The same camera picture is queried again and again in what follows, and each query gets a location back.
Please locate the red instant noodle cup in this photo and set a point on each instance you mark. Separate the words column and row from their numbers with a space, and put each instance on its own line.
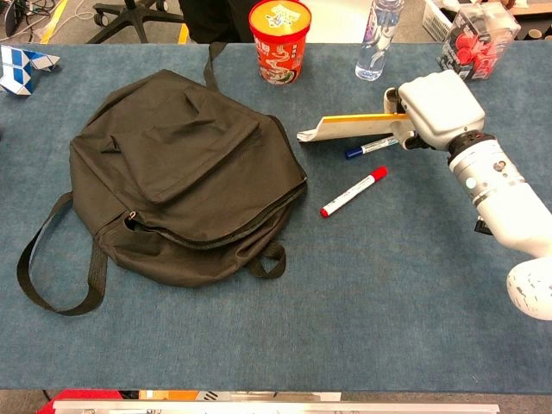
column 280, row 56

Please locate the clear box of red parts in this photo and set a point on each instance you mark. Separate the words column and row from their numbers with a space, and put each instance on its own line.
column 474, row 47

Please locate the white plastic basket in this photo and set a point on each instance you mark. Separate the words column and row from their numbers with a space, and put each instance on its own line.
column 433, row 19

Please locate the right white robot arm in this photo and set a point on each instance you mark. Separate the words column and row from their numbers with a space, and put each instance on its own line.
column 496, row 194

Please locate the blue white snake puzzle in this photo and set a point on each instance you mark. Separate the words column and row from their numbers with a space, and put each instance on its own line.
column 17, row 73

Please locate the aluminium profile rail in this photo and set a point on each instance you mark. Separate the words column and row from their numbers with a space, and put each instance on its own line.
column 276, row 406

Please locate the white and yellow booklet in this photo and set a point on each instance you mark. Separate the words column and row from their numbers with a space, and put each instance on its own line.
column 345, row 128

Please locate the clear plastic water bottle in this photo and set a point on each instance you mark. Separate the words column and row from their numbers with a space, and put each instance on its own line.
column 371, row 60

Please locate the black office chair base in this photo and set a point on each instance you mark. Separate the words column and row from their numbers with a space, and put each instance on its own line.
column 129, row 17

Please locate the blue felt table cover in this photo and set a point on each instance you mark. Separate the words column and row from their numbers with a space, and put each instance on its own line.
column 302, row 323

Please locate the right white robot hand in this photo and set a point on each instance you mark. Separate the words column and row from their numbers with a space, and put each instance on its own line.
column 440, row 108

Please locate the black bulky object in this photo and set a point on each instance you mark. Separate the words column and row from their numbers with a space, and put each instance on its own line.
column 215, row 21

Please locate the red flat object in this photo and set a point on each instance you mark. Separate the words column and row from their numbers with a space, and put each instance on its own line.
column 77, row 394

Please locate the red capped white marker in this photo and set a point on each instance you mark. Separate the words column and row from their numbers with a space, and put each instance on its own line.
column 353, row 192

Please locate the blue capped white marker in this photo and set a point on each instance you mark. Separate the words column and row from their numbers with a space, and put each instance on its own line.
column 366, row 148

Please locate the black fabric backpack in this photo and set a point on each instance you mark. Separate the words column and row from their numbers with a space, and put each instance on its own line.
column 172, row 151

